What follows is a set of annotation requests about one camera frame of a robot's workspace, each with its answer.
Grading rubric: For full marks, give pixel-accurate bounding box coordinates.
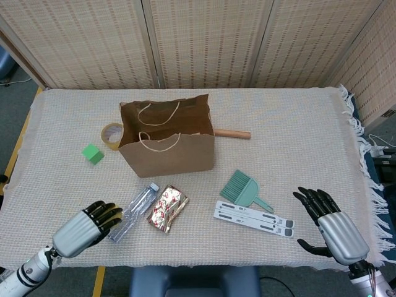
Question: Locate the brown paper bag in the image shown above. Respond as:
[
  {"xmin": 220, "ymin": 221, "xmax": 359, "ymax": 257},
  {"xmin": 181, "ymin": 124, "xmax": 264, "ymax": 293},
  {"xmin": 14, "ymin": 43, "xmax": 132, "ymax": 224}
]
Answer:
[{"xmin": 119, "ymin": 93, "xmax": 216, "ymax": 179}]

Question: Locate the wooden rolling stick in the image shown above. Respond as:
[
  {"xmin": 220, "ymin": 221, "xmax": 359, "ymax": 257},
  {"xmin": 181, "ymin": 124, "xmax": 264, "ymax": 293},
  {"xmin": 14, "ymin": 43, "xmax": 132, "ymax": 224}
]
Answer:
[{"xmin": 214, "ymin": 128, "xmax": 251, "ymax": 140}]

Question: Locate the transparent water bottle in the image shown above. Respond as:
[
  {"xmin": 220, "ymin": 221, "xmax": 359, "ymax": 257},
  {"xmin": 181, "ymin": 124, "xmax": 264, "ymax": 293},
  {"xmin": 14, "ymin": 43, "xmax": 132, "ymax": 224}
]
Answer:
[{"xmin": 108, "ymin": 182, "xmax": 160, "ymax": 244}]

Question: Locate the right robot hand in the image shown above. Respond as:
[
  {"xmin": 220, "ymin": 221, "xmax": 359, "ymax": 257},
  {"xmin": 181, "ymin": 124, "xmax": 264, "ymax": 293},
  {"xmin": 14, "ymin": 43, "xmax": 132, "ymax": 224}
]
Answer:
[{"xmin": 293, "ymin": 186, "xmax": 371, "ymax": 266}]

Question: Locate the teal hand brush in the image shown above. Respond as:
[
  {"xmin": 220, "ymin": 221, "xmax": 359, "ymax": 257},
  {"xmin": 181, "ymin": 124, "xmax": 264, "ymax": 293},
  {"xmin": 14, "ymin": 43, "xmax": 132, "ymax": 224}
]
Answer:
[{"xmin": 219, "ymin": 169, "xmax": 275, "ymax": 214}]

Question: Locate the gold red snack packet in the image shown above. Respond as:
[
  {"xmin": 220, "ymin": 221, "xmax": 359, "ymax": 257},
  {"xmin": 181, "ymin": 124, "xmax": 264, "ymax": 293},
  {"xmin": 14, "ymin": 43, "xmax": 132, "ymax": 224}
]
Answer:
[{"xmin": 146, "ymin": 184, "xmax": 190, "ymax": 233}]

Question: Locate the yellowish tape roll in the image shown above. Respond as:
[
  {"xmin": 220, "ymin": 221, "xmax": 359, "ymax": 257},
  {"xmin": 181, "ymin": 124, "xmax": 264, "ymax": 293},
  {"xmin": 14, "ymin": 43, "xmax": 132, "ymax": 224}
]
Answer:
[{"xmin": 100, "ymin": 123, "xmax": 124, "ymax": 152}]

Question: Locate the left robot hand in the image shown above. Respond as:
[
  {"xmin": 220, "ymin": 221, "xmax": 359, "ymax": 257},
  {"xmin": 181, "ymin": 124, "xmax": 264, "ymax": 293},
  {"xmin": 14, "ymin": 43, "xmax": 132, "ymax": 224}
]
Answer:
[{"xmin": 51, "ymin": 200, "xmax": 124, "ymax": 259}]

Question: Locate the black box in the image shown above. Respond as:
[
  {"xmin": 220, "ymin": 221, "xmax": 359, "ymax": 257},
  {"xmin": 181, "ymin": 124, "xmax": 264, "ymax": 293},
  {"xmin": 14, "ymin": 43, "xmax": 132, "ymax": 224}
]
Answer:
[{"xmin": 372, "ymin": 148, "xmax": 396, "ymax": 186}]

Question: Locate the white folding stand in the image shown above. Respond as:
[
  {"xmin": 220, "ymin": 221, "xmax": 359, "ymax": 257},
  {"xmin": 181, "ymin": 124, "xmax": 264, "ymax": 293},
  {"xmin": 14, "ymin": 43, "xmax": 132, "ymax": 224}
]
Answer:
[{"xmin": 213, "ymin": 200, "xmax": 296, "ymax": 238}]

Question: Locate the woven folding screen panel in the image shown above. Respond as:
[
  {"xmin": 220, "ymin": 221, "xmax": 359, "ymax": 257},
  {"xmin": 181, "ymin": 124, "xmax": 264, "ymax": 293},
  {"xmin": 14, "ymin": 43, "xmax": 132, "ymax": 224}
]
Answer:
[
  {"xmin": 142, "ymin": 0, "xmax": 275, "ymax": 90},
  {"xmin": 0, "ymin": 0, "xmax": 157, "ymax": 90},
  {"xmin": 251, "ymin": 0, "xmax": 386, "ymax": 89},
  {"xmin": 327, "ymin": 0, "xmax": 396, "ymax": 128}
]

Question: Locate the beige woven table cloth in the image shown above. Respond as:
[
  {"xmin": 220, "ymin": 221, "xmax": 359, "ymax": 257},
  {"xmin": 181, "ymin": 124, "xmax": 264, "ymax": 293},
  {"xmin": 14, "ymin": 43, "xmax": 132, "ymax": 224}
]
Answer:
[{"xmin": 0, "ymin": 85, "xmax": 389, "ymax": 273}]

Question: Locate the green cube block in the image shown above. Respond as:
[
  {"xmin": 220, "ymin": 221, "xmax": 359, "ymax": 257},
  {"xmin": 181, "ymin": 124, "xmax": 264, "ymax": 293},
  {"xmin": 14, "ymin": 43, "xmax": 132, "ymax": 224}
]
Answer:
[{"xmin": 81, "ymin": 143, "xmax": 104, "ymax": 165}]

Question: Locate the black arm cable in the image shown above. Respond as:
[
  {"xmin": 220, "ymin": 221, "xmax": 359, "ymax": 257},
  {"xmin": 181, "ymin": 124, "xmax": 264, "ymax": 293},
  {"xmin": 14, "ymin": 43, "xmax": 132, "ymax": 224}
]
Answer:
[{"xmin": 45, "ymin": 246, "xmax": 54, "ymax": 273}]

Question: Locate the blue padded seat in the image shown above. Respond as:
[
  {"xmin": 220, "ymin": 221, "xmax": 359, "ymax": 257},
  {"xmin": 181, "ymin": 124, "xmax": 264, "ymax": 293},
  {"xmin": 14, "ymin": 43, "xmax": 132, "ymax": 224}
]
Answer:
[{"xmin": 128, "ymin": 265, "xmax": 260, "ymax": 297}]

